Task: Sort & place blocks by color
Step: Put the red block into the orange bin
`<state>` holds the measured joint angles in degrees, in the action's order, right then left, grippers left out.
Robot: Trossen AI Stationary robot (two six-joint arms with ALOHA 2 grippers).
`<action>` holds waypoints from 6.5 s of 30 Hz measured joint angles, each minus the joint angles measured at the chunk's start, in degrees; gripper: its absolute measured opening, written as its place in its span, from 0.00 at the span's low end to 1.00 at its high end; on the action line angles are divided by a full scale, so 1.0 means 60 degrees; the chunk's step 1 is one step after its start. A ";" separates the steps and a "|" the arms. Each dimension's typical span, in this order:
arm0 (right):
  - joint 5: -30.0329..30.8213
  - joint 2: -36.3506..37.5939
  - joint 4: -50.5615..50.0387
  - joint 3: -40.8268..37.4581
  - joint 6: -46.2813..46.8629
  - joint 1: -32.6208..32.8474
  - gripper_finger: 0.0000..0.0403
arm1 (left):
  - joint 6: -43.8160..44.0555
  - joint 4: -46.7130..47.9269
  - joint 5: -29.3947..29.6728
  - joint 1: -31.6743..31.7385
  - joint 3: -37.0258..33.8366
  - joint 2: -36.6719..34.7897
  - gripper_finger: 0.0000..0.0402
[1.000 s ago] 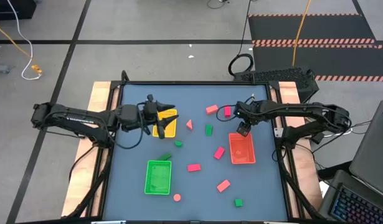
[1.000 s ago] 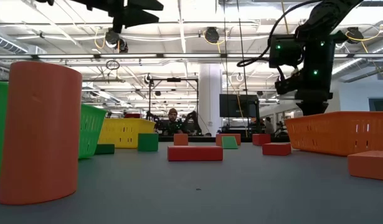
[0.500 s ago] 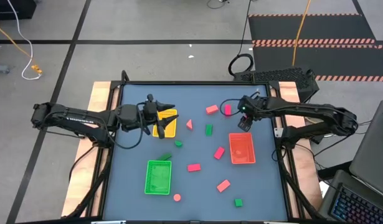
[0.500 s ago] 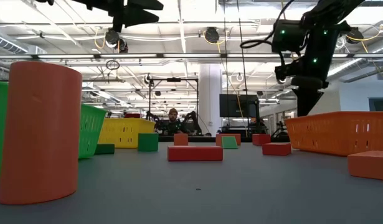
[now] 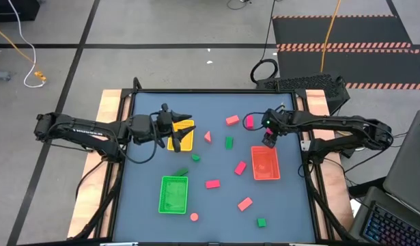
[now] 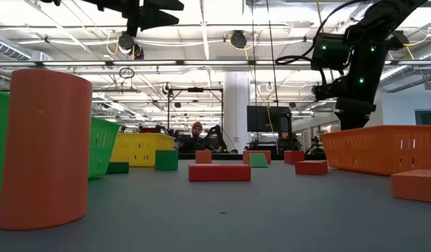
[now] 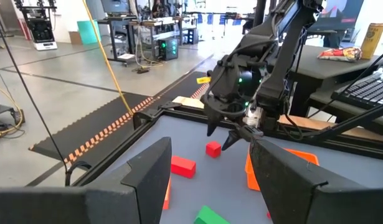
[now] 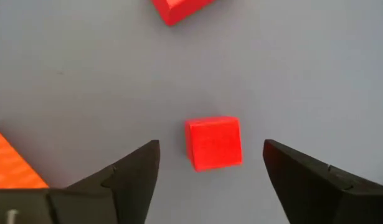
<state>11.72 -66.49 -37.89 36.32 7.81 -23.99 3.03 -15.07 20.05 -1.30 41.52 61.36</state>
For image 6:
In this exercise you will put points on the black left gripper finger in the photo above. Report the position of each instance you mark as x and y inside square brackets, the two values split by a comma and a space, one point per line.
[162, 4]
[159, 19]

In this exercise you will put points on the green cube block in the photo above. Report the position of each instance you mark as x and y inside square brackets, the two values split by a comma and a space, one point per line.
[166, 160]

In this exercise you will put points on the small orange block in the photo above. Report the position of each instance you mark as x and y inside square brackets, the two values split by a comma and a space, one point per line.
[203, 157]

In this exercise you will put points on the dark green block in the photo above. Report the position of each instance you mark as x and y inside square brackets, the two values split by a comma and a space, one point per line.
[117, 168]

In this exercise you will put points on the orange rectangular block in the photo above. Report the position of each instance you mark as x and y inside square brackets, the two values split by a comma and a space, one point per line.
[246, 157]

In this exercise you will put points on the long red block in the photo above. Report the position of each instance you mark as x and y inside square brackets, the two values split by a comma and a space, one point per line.
[219, 173]

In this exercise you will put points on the light green wedge block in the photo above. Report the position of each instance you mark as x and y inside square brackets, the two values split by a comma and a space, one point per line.
[258, 161]

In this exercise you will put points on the red cube block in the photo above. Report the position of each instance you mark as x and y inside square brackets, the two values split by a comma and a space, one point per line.
[294, 157]

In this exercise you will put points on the red rectangular block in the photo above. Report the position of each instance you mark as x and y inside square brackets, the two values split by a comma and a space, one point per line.
[311, 168]

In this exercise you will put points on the large orange block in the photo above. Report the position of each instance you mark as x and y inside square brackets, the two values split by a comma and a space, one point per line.
[416, 185]

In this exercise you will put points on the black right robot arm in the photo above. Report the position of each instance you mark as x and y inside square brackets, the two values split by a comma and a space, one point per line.
[362, 63]

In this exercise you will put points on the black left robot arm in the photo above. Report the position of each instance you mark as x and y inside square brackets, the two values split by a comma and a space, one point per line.
[50, 2]

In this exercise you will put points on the background black robot arm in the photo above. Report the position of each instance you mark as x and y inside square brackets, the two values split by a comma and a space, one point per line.
[215, 134]

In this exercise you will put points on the red background box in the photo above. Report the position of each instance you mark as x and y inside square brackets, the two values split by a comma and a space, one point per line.
[149, 129]

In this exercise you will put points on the white structural column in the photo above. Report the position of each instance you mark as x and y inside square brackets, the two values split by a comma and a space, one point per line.
[236, 112]

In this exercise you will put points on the person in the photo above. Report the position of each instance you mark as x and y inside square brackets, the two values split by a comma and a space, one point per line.
[197, 140]

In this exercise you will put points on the yellow plastic basket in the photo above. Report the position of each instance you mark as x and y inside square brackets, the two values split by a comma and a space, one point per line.
[138, 148]

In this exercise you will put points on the green plastic basket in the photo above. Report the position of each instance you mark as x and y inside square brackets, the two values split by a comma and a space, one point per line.
[103, 147]

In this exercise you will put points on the black monitor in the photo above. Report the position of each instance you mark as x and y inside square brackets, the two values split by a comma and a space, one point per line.
[264, 119]

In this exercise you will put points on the orange cylinder block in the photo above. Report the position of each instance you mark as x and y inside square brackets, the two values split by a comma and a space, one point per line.
[43, 150]

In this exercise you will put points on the orange plastic basket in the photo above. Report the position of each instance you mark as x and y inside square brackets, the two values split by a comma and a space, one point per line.
[376, 150]

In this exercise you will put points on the dark framed window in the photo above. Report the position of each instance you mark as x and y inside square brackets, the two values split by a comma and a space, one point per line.
[427, 117]

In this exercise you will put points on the black metal frame rig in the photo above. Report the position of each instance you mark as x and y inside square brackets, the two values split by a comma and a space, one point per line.
[169, 115]

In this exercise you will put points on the silver ceiling duct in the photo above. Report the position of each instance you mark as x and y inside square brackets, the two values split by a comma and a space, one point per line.
[394, 73]
[8, 49]

